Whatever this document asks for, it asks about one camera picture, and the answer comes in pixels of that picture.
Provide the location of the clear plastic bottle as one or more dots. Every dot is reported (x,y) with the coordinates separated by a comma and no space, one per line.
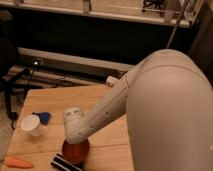
(111,81)

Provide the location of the blue plastic object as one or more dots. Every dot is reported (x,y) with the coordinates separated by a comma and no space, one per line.
(43,116)

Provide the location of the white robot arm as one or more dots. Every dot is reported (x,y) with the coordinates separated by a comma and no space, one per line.
(168,102)

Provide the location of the red ceramic bowl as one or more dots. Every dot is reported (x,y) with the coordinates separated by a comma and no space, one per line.
(75,153)

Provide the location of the metal pole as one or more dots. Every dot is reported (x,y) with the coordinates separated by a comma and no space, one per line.
(181,14)

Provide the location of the white plastic cup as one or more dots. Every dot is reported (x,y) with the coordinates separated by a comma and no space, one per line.
(31,124)

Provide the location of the orange carrot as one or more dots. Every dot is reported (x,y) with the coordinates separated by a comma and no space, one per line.
(17,163)

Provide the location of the black white striped block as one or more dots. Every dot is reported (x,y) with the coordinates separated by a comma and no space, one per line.
(60,163)

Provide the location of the black tripod stand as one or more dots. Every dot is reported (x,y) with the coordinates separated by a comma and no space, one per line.
(7,87)

